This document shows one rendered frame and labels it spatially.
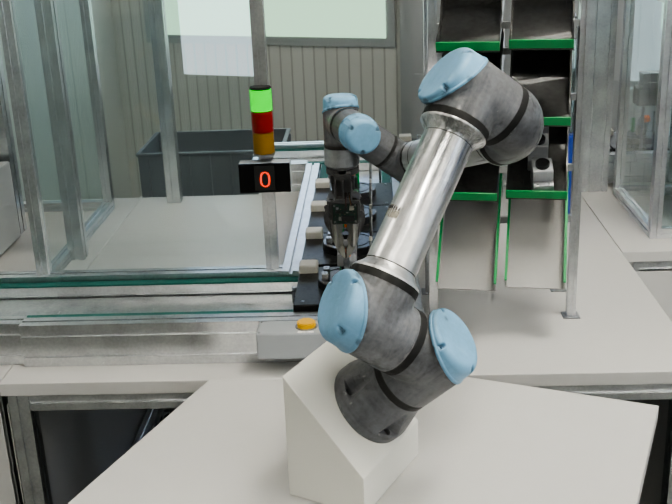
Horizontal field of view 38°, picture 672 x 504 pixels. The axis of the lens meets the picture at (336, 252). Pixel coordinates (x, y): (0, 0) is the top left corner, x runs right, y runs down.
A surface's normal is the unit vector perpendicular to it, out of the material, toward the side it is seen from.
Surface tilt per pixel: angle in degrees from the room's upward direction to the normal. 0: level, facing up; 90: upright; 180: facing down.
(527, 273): 45
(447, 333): 53
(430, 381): 112
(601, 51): 90
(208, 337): 90
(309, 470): 90
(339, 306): 60
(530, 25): 25
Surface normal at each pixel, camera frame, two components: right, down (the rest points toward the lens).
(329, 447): -0.48, 0.31
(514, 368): -0.04, -0.94
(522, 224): -0.17, -0.43
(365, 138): 0.29, 0.31
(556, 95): -0.12, -0.71
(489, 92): 0.46, 0.00
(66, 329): -0.04, 0.34
